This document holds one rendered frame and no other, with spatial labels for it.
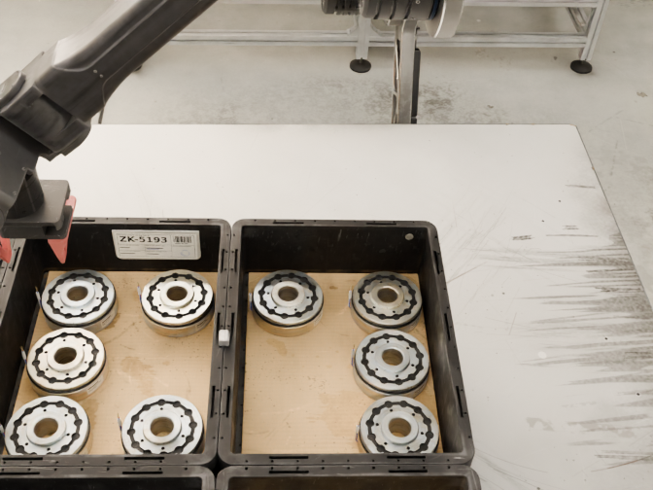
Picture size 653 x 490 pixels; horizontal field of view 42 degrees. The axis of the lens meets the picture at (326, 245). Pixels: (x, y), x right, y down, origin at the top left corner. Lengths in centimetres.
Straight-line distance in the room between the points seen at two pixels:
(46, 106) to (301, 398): 54
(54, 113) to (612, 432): 94
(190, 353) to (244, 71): 204
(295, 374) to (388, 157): 66
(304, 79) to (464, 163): 147
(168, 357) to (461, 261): 58
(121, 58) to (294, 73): 237
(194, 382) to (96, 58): 53
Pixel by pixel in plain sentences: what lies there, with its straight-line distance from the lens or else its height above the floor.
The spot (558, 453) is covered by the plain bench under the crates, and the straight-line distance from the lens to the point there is 135.
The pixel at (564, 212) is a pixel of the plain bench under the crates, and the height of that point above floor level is 70.
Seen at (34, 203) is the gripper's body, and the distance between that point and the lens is 97.
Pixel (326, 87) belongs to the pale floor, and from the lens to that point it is 310.
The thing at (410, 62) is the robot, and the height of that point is 74.
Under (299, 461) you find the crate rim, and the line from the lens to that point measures 101.
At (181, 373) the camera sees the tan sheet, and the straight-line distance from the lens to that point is 121.
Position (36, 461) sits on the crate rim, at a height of 93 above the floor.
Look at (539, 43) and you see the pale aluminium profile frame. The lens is 327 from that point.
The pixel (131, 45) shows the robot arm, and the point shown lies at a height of 138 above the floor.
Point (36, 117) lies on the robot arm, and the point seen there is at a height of 130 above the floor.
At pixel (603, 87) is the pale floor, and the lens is 334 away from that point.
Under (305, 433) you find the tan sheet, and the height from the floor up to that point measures 83.
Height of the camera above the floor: 181
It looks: 46 degrees down
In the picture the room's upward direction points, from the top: 4 degrees clockwise
